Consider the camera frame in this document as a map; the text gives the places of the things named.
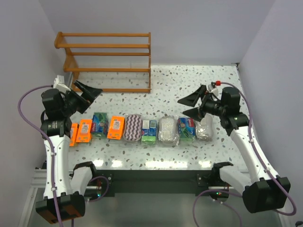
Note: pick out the orange sponge box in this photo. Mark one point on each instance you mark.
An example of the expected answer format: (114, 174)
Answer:
(84, 131)
(116, 128)
(74, 132)

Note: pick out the grey wrapped sponge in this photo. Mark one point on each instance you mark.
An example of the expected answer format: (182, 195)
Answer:
(168, 132)
(204, 128)

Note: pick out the purple wavy striped sponge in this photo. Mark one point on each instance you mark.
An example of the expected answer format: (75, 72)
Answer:
(133, 128)

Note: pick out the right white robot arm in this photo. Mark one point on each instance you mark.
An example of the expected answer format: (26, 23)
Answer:
(263, 189)

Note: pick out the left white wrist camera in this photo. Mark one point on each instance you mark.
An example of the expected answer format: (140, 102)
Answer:
(59, 84)

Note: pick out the grey wrapped sponge right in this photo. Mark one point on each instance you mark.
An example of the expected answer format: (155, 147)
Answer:
(204, 128)

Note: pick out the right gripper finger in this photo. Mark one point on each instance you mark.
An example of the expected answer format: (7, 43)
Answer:
(192, 99)
(193, 113)

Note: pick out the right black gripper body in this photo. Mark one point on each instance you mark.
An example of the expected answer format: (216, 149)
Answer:
(203, 103)

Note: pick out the blue label green sponge pack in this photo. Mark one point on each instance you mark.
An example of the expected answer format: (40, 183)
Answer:
(149, 132)

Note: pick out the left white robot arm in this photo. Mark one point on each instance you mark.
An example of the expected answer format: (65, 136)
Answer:
(63, 197)

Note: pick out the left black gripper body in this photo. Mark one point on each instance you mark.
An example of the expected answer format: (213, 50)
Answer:
(79, 99)

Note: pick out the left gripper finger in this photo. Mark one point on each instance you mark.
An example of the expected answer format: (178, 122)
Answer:
(79, 87)
(90, 93)

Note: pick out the wooden two-tier shelf rack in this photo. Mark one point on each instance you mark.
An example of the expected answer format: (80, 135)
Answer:
(106, 50)

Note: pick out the grey wrapped sponge centre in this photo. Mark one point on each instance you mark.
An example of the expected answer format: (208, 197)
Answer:
(168, 132)

